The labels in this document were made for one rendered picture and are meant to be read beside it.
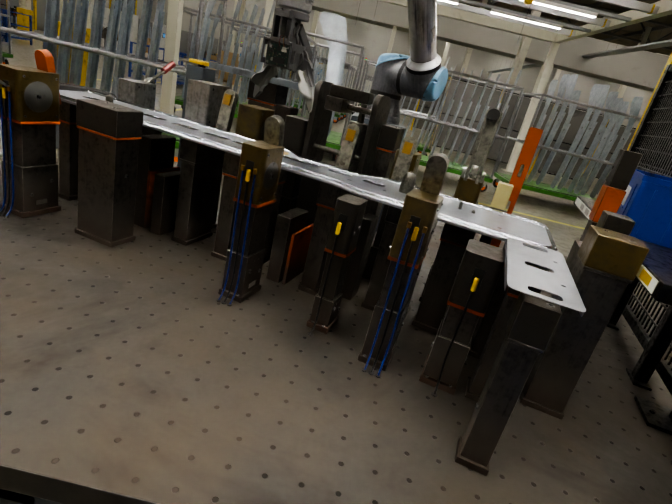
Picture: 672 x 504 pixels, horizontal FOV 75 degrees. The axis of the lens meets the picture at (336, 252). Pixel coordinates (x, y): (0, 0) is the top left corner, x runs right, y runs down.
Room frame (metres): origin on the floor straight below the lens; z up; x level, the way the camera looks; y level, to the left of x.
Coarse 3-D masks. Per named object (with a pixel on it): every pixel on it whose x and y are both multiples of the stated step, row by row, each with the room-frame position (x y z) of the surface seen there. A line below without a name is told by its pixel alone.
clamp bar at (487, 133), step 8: (488, 112) 1.09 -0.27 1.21; (496, 112) 1.09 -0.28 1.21; (488, 120) 1.12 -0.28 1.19; (496, 120) 1.09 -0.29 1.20; (488, 128) 1.12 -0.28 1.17; (496, 128) 1.11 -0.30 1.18; (480, 136) 1.11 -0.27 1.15; (488, 136) 1.12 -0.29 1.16; (480, 144) 1.12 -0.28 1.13; (488, 144) 1.10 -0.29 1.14; (480, 152) 1.11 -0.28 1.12; (488, 152) 1.10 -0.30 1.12; (472, 160) 1.10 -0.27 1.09; (480, 160) 1.11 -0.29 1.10; (480, 168) 1.09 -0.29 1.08; (480, 176) 1.09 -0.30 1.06
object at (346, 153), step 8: (352, 128) 1.19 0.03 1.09; (344, 136) 1.19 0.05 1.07; (352, 136) 1.18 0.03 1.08; (344, 144) 1.18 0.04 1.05; (352, 144) 1.18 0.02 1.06; (344, 152) 1.18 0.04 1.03; (352, 152) 1.17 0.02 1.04; (344, 160) 1.17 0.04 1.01; (352, 160) 1.19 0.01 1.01; (344, 168) 1.17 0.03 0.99
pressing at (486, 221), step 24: (72, 96) 1.21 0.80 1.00; (96, 96) 1.31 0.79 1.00; (144, 120) 1.12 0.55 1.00; (168, 120) 1.20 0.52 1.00; (216, 144) 1.05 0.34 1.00; (240, 144) 1.10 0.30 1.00; (288, 168) 0.99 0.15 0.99; (312, 168) 1.02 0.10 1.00; (336, 168) 1.08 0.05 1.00; (360, 192) 0.91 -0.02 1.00; (384, 192) 0.95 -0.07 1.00; (456, 216) 0.89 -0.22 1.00; (480, 216) 0.94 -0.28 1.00; (504, 216) 1.00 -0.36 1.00; (504, 240) 0.83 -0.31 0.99; (528, 240) 0.83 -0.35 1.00; (552, 240) 0.89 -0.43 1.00
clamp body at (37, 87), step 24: (0, 72) 1.04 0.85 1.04; (24, 72) 1.04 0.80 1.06; (48, 72) 1.11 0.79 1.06; (0, 96) 1.03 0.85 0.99; (24, 96) 1.03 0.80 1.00; (48, 96) 1.09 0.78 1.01; (24, 120) 1.03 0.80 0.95; (48, 120) 1.09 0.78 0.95; (24, 144) 1.04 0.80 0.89; (48, 144) 1.10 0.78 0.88; (24, 168) 1.03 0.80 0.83; (48, 168) 1.09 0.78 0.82; (24, 192) 1.03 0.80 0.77; (48, 192) 1.09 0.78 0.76; (24, 216) 1.03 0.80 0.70
